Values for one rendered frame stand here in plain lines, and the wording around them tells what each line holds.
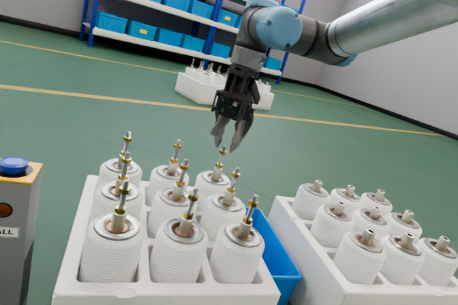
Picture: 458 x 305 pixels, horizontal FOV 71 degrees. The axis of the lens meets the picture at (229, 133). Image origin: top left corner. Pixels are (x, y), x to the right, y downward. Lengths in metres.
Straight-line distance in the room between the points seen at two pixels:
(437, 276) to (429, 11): 0.67
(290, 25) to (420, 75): 6.77
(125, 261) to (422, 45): 7.18
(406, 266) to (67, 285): 0.70
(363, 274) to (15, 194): 0.70
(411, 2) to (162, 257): 0.55
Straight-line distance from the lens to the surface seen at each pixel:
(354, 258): 0.81
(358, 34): 0.60
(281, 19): 0.61
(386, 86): 7.58
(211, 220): 0.73
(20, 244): 0.65
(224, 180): 0.85
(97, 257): 0.59
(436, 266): 0.98
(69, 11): 5.46
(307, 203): 0.97
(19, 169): 0.60
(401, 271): 0.90
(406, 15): 0.53
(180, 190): 0.70
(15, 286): 0.71
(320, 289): 0.85
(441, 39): 7.37
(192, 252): 0.59
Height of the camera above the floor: 0.60
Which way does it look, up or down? 16 degrees down
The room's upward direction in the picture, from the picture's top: 16 degrees clockwise
